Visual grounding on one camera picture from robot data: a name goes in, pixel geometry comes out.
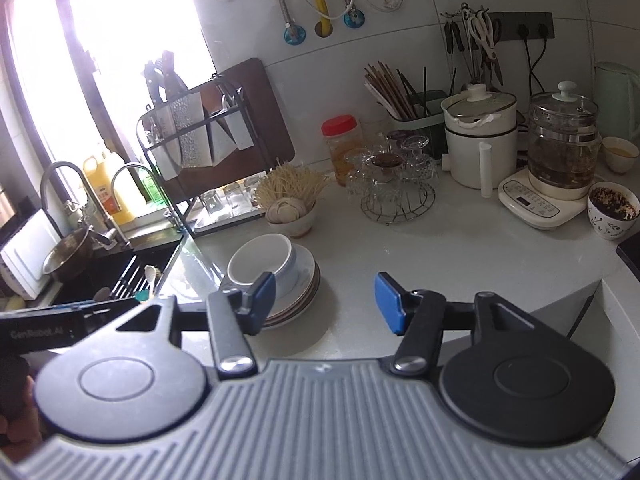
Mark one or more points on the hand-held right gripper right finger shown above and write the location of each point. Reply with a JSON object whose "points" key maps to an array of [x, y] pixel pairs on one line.
{"points": [[391, 305]]}

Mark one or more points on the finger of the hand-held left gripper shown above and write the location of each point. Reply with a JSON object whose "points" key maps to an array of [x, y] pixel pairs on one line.
{"points": [[95, 307]]}

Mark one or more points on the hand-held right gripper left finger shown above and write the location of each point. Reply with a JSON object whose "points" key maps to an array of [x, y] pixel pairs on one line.
{"points": [[261, 305]]}

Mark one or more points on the green leaf patterned plate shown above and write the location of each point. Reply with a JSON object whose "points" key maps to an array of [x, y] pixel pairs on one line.
{"points": [[287, 322]]}

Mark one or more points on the white plate with grey pattern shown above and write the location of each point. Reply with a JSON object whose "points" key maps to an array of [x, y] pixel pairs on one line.
{"points": [[302, 305]]}

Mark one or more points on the person's left hand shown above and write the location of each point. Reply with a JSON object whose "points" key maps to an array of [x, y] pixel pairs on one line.
{"points": [[17, 430]]}

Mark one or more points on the black kitchen sink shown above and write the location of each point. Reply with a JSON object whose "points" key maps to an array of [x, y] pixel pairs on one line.
{"points": [[100, 280]]}

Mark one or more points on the chopsticks in sink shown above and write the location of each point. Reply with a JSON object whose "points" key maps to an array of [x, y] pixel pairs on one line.
{"points": [[127, 275]]}

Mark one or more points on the stainless steel pot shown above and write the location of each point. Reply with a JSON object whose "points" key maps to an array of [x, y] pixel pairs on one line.
{"points": [[67, 257]]}

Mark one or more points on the white spoon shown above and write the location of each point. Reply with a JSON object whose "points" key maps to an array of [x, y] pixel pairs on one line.
{"points": [[150, 277]]}

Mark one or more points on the white plastic board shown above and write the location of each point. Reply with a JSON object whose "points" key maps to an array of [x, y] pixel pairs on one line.
{"points": [[27, 255]]}

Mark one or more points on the white bowl with pink rim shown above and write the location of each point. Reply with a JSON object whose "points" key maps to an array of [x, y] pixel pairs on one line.
{"points": [[297, 225]]}

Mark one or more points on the drain tray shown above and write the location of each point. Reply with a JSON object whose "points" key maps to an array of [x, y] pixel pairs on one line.
{"points": [[225, 222]]}

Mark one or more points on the garlic bulb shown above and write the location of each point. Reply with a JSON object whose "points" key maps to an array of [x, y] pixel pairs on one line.
{"points": [[286, 209]]}

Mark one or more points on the glass tumbler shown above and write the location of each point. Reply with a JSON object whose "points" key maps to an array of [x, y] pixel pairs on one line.
{"points": [[212, 204], [254, 187], [234, 197]]}

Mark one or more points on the yellow detergent bottle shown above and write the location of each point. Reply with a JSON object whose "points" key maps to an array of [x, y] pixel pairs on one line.
{"points": [[107, 190]]}

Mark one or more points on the enoki mushroom bunch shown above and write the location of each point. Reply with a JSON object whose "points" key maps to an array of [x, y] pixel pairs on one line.
{"points": [[290, 180]]}

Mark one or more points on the green bottle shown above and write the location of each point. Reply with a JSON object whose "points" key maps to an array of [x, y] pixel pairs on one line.
{"points": [[150, 187]]}

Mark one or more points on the glass teapot with brown lid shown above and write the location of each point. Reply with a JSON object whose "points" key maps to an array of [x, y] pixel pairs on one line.
{"points": [[385, 165]]}

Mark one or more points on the curved steel faucet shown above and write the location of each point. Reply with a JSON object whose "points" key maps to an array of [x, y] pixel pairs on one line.
{"points": [[132, 167]]}

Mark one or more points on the tall steel faucet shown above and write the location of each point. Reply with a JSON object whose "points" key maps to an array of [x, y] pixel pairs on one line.
{"points": [[55, 167]]}

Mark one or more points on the cluster of glass cups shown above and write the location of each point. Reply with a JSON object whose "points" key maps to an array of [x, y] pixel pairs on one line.
{"points": [[420, 160]]}

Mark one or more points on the red lidded plastic jar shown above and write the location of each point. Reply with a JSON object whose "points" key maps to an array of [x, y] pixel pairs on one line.
{"points": [[341, 150]]}

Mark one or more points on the purple lidded glass jar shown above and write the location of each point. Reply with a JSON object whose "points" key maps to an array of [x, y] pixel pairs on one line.
{"points": [[400, 136]]}

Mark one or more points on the plain steel kitchen knife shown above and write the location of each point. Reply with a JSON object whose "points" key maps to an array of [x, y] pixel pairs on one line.
{"points": [[225, 135]]}

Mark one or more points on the white electric cooking pot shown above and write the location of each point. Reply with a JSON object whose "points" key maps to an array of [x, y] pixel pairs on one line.
{"points": [[472, 150]]}

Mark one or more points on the white kettle heating base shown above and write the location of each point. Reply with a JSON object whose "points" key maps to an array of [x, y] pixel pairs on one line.
{"points": [[537, 205]]}

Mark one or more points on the green and white chopstick holder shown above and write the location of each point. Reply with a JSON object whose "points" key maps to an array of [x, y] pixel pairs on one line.
{"points": [[425, 130]]}

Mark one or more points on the brown wooden cutting board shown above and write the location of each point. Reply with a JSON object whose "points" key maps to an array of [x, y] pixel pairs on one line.
{"points": [[265, 120]]}

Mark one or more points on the hammered steel cleaver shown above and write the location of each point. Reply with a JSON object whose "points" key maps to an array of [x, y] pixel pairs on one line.
{"points": [[190, 130]]}

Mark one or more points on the bundle of wooden chopsticks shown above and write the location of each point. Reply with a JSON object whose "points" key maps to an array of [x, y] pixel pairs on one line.
{"points": [[387, 90]]}

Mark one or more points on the black chopsticks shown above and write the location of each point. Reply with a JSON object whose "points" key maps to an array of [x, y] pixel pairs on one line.
{"points": [[424, 90]]}

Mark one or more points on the glass health kettle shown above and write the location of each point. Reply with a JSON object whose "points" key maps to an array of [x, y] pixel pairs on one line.
{"points": [[565, 140]]}

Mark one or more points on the patterned cup with dark residue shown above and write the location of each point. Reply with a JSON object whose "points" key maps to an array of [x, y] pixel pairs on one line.
{"points": [[615, 215]]}

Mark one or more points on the black induction cooktop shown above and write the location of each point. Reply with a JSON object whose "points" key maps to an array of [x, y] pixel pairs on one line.
{"points": [[631, 260]]}

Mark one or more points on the blue pipe flange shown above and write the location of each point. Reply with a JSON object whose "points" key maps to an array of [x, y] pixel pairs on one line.
{"points": [[294, 35], [354, 18]]}

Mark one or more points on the hanging black peeler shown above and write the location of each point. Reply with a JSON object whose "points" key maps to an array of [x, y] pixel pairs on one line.
{"points": [[452, 37]]}

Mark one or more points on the small cup with yellow liquid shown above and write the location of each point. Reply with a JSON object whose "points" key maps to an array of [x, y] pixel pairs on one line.
{"points": [[622, 157]]}

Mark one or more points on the kitchen scissors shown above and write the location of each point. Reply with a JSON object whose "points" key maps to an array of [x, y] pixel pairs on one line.
{"points": [[485, 35]]}

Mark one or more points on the pale green electric kettle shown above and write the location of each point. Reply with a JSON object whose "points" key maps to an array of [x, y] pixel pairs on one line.
{"points": [[620, 100]]}

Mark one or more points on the black wall power strip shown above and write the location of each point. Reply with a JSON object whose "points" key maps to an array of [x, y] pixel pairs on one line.
{"points": [[530, 22]]}

